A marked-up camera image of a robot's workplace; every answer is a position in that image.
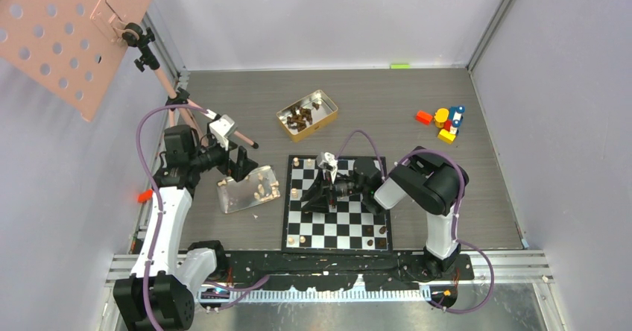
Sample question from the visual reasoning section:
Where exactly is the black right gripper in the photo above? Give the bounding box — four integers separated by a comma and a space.
300, 166, 368, 215

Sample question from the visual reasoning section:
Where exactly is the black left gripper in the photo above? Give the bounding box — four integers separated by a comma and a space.
189, 133, 257, 182

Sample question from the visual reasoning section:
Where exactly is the black white chessboard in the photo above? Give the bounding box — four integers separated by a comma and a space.
281, 154, 393, 254

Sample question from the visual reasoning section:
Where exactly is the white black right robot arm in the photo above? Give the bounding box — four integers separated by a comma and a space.
298, 146, 469, 280

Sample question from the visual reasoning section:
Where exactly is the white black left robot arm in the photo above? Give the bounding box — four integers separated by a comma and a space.
113, 124, 258, 330

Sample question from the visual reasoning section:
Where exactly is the gold tin with dark pieces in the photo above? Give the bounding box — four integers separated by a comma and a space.
276, 89, 339, 142

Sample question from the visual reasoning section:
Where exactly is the silver tin lid tray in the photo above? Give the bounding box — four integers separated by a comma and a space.
217, 165, 281, 214

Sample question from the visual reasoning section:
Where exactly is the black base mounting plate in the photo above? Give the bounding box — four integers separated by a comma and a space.
207, 250, 474, 291

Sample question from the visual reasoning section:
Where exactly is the red toy block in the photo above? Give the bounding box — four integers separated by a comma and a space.
415, 110, 434, 125

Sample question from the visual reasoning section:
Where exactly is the yellow cube toy block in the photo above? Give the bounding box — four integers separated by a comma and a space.
437, 129, 456, 145

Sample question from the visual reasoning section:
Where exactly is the yellow round toy block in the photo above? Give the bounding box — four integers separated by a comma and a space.
434, 107, 449, 129

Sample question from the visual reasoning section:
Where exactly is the pink perforated music stand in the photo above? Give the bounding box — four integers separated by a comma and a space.
0, 0, 260, 171

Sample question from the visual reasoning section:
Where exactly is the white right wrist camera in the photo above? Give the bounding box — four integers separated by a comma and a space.
316, 152, 338, 183

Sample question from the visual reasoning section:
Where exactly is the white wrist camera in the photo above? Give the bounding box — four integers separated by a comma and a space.
207, 114, 237, 151
316, 152, 338, 183

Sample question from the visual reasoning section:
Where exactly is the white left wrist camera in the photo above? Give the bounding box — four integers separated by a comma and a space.
207, 114, 237, 151

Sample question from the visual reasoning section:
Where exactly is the orange clip on rail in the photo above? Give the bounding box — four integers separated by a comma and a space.
137, 189, 154, 204

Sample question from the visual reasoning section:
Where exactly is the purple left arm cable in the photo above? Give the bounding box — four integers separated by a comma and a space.
136, 102, 270, 331

